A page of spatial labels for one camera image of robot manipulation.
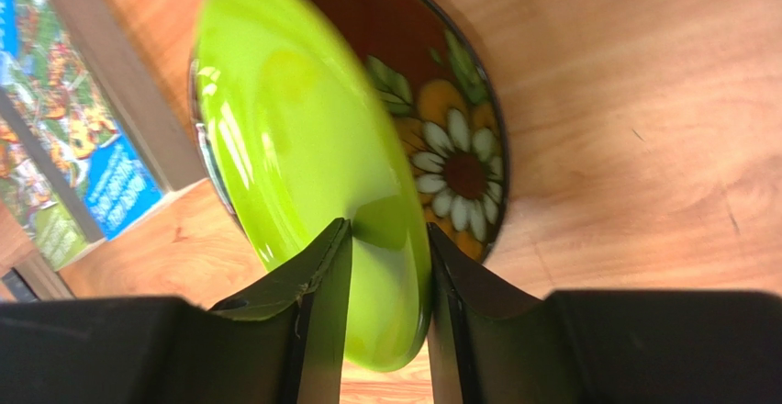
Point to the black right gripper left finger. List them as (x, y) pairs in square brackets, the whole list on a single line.
[(279, 340)]

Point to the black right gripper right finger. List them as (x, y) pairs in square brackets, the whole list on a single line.
[(491, 342)]

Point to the green plate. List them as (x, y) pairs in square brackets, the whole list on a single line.
[(300, 138)]

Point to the red floral plate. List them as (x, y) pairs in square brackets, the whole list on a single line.
[(443, 107)]

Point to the nineteen eighty-four book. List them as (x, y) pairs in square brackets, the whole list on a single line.
[(32, 279)]

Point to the green 65-storey treehouse book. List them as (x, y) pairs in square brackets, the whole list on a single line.
[(35, 190)]

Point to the blue 26-storey treehouse book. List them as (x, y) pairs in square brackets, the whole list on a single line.
[(68, 65)]

